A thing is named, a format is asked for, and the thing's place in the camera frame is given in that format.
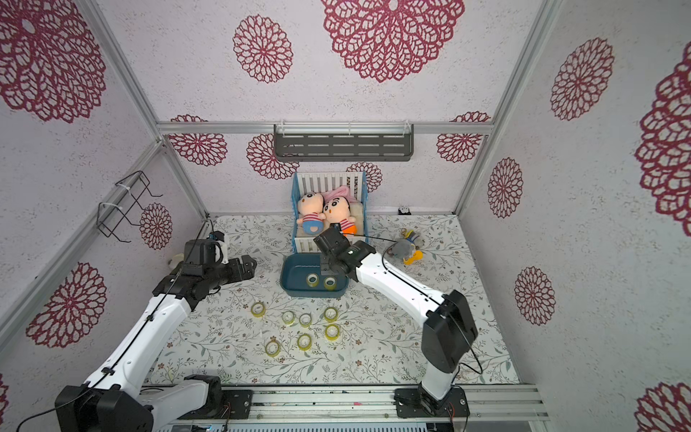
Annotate grey plush keychain toy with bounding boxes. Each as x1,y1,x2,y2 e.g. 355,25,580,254
385,229,424,266

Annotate plush doll blue shorts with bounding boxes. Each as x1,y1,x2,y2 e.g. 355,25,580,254
296,193,326,236

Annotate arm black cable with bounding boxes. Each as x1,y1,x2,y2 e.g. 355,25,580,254
358,234,485,376
14,218,212,432

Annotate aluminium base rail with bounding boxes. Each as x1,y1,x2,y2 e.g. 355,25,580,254
176,384,550,428

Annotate grey wall shelf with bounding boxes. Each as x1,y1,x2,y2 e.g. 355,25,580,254
273,123,414,162

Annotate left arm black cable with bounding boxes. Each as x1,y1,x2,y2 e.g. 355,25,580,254
14,218,212,432

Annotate yellow tape roll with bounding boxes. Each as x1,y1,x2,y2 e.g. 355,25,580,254
281,311,296,326
299,313,312,328
306,274,320,288
323,276,338,291
297,333,312,351
323,307,338,323
250,302,266,318
265,339,282,357
324,323,341,341

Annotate plush doll orange shorts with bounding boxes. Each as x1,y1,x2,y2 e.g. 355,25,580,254
323,198,357,235

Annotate pink pillow in crib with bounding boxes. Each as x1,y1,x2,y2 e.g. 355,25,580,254
323,185,356,203

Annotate blue white toy crib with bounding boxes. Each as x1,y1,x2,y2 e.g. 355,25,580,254
292,171,369,253

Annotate black wire wall rack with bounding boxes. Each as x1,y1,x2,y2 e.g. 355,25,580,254
95,170,162,244

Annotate teal plastic storage box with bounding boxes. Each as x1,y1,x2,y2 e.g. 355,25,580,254
280,253,349,298

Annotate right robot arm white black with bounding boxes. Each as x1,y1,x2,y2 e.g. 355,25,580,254
314,225,479,419

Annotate small round plush on wall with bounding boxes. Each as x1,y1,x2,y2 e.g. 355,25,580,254
167,253,185,270

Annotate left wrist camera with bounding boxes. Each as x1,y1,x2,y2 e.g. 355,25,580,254
184,230,229,266

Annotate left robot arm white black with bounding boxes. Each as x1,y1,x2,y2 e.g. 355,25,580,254
55,255,257,431

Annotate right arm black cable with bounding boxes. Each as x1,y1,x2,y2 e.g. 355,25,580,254
358,234,485,376

